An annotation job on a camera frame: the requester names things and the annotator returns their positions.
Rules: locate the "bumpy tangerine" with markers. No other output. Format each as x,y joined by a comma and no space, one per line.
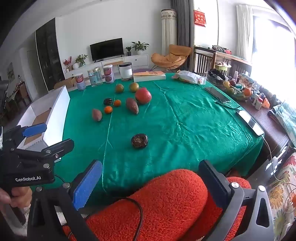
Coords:
117,103

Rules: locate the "red apple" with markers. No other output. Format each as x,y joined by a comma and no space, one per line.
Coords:
143,95

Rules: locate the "white round vase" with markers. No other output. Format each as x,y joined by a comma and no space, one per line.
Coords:
75,65

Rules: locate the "white book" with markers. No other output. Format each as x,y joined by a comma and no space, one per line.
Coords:
149,76

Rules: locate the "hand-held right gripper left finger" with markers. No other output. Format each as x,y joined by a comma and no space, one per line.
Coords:
87,183

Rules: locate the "red flower bouquet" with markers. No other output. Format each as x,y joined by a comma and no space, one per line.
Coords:
67,62

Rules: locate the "grey curtain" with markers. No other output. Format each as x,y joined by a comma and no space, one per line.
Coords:
181,23

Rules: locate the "dark tablet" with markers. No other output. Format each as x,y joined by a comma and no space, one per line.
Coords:
217,93

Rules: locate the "floral cushion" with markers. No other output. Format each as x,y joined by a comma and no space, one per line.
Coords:
284,197

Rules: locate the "small dark passion fruit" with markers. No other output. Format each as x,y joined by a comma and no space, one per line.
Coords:
108,101

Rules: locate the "large green potted plant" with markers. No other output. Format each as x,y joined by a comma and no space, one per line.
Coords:
140,46

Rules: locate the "small potted plant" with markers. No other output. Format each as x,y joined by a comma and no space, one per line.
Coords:
128,49

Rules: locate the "smartphone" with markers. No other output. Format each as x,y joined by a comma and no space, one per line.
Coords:
249,121

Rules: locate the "white standing air conditioner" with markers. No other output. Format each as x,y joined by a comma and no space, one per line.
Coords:
168,30

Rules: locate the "brown cardboard box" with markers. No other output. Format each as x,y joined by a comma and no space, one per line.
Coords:
67,83

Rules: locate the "white snack bag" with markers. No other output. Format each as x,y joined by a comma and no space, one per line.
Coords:
189,77

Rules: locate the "dark display cabinet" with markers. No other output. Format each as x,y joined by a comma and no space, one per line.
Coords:
48,53

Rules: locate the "clear jar with black lid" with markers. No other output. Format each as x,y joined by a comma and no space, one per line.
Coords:
125,71

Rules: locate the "green tablecloth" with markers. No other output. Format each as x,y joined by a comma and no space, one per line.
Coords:
185,127

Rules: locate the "white cardboard box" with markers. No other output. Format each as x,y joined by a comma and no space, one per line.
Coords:
57,109

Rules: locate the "fruit basket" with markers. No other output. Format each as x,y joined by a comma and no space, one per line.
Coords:
238,91

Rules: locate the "red wall calendar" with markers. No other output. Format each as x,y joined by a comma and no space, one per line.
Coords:
200,17

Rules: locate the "white curtain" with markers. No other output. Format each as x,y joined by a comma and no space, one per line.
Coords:
244,30

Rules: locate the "orange lounge chair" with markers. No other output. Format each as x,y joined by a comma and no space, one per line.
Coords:
171,56

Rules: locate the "large dark round fruit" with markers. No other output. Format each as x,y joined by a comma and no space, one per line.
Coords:
139,141

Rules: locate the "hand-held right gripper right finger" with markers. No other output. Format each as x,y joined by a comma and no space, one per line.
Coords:
214,183

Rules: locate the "large purple sweet potato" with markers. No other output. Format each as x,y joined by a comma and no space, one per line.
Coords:
132,106

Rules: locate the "printed tin can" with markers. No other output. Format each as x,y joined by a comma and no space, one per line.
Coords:
81,81
108,74

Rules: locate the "black television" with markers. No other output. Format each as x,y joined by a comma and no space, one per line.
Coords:
106,48

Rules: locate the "smooth tangerine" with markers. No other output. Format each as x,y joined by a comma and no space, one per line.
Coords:
108,109

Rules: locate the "clear glass jar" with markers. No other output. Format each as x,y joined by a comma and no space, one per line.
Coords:
94,77

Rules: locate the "greenish orange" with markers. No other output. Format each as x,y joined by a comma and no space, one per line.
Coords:
134,87
119,88

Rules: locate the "white television cabinet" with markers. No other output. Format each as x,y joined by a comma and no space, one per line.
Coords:
138,60

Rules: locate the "leafy plant in vase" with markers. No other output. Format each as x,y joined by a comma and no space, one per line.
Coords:
81,59

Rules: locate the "person's left hand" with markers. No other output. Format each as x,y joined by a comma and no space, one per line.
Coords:
20,197

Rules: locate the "small purple sweet potato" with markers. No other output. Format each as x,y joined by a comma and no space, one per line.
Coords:
97,115

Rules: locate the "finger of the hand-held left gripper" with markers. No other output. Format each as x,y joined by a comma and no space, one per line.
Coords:
34,129
62,146

